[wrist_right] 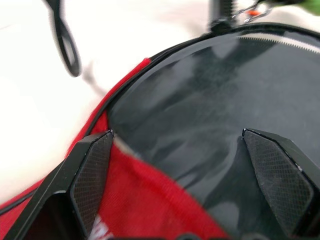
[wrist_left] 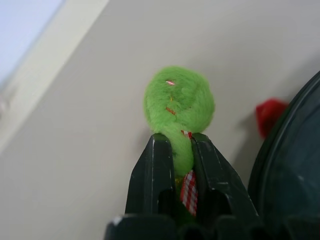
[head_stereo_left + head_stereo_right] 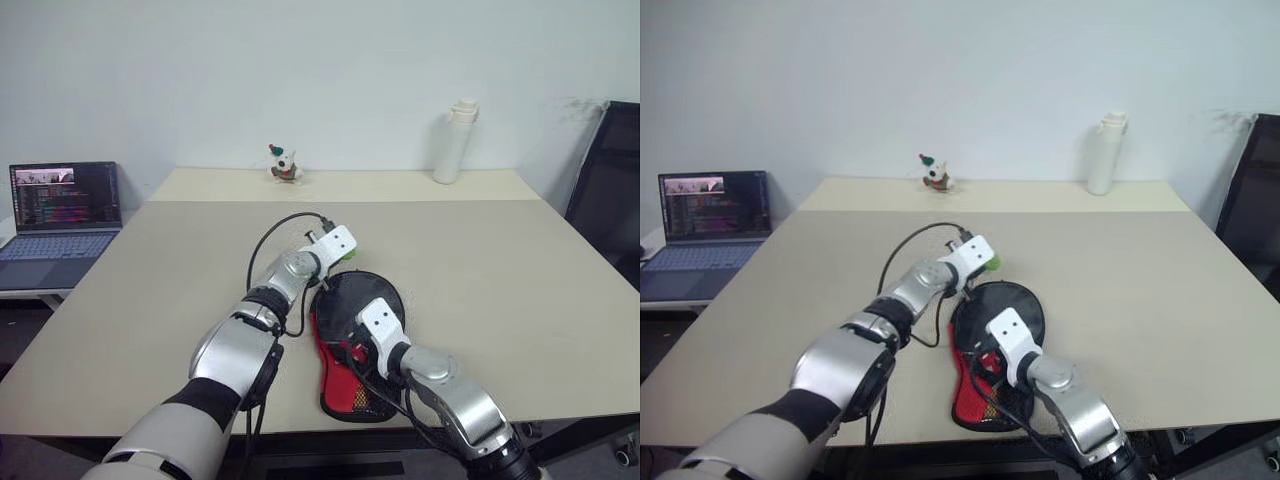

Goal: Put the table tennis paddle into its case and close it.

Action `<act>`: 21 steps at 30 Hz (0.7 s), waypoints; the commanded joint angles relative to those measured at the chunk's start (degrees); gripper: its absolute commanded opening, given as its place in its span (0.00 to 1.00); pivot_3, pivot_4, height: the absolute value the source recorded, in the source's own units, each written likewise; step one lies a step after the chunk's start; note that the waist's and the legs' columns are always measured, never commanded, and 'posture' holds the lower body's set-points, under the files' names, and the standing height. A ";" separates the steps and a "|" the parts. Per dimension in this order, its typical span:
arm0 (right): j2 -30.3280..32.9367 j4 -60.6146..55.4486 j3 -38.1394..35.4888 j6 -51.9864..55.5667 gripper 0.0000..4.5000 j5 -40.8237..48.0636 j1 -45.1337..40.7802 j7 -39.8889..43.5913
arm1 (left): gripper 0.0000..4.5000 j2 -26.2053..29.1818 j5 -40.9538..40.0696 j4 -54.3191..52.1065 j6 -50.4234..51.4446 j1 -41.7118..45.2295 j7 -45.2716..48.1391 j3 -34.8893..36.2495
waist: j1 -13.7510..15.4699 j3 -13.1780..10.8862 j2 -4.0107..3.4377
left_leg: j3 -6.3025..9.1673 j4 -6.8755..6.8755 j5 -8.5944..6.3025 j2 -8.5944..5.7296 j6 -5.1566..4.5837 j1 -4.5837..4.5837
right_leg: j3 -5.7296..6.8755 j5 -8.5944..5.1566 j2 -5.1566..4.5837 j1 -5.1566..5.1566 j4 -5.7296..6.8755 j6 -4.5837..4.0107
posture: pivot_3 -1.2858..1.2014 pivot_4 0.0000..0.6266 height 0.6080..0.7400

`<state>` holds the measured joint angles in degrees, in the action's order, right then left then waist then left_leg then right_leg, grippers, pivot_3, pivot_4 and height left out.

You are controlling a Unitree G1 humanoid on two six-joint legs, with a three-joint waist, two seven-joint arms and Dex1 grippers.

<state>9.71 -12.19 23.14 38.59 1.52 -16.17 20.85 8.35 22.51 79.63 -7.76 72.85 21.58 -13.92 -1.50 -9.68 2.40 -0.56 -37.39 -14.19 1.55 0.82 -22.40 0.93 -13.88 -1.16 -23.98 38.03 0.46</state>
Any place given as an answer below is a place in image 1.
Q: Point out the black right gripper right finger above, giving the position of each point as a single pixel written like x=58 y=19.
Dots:
x=282 y=180

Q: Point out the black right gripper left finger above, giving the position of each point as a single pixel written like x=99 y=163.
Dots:
x=82 y=180

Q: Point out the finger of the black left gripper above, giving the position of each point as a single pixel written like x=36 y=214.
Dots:
x=221 y=12

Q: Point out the black and red paddle case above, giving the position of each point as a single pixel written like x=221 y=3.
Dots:
x=200 y=100

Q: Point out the small green object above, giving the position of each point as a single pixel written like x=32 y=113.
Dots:
x=312 y=5

